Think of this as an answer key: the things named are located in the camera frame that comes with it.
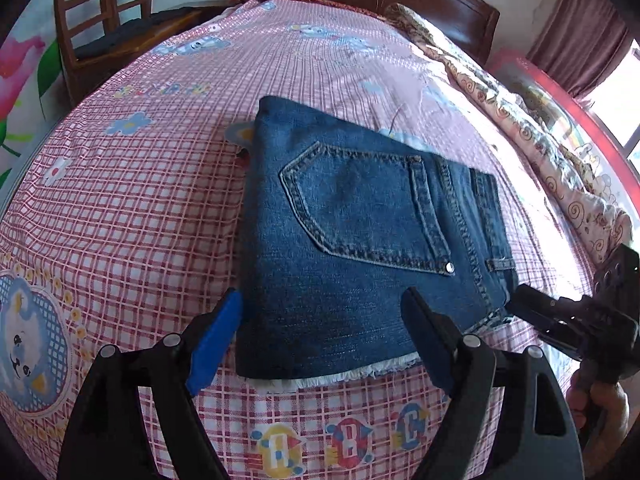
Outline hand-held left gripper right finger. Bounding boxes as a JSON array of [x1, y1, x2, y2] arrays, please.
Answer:
[[400, 286, 586, 480]]

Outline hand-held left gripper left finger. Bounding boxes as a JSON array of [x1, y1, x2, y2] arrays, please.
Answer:
[[57, 287, 244, 480]]

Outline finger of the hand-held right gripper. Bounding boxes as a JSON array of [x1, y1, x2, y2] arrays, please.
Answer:
[[505, 284, 602, 362]]

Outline blue denim pants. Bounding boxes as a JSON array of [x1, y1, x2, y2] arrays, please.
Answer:
[[234, 95, 519, 382]]

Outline person's right hand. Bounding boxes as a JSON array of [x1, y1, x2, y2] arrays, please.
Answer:
[[566, 361, 631, 467]]

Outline red plaid printed bed sheet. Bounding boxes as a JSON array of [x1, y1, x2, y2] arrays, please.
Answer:
[[0, 0, 601, 480]]

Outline floral quilt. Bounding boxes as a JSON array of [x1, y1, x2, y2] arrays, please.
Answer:
[[384, 2, 634, 265]]

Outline window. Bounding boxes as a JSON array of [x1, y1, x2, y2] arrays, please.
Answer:
[[584, 39, 640, 162]]

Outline mauve curtain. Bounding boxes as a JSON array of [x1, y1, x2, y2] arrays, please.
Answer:
[[526, 0, 637, 102]]

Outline dark cloth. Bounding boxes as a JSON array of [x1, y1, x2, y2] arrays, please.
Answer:
[[75, 6, 203, 59]]

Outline wooden chair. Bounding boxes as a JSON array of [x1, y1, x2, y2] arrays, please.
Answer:
[[53, 0, 211, 107]]

